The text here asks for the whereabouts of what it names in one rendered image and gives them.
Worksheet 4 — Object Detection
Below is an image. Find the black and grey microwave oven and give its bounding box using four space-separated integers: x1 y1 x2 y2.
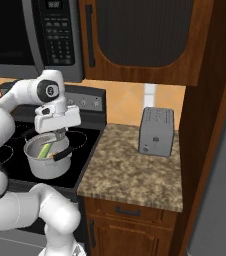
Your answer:
0 0 86 84

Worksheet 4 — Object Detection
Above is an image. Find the brown wooden cupboard door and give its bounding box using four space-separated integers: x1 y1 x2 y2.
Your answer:
85 214 177 256

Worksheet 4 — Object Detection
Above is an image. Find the black drawer handle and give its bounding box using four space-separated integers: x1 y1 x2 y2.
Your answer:
114 205 142 217

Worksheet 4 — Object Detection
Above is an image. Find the brown cupboard door, dark panel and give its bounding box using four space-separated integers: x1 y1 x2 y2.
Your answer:
77 0 215 87

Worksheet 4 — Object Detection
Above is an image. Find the black stove with hob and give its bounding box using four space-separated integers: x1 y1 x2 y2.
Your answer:
0 81 108 256

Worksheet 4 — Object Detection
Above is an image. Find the tall brown cabinet panel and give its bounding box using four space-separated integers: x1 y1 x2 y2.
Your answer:
169 0 226 256

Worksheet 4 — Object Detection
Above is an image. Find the black cupboard door handle, short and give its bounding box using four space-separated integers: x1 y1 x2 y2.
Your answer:
88 218 97 249

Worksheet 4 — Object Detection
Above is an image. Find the silver pot with black handles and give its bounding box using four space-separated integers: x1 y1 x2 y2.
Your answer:
23 129 75 181

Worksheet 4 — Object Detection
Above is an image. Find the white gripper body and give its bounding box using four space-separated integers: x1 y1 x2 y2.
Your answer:
34 104 82 135

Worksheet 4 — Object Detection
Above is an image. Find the brown drawer front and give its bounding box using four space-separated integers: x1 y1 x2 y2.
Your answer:
84 196 180 229

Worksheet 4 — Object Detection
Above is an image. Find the green cucumber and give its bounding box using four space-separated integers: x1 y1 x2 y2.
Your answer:
37 143 53 160

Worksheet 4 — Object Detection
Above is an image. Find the black cupboard door handle, long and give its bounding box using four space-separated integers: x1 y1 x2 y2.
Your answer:
85 4 96 69

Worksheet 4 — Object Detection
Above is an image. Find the grey toaster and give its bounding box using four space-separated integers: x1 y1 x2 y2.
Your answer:
137 106 176 158

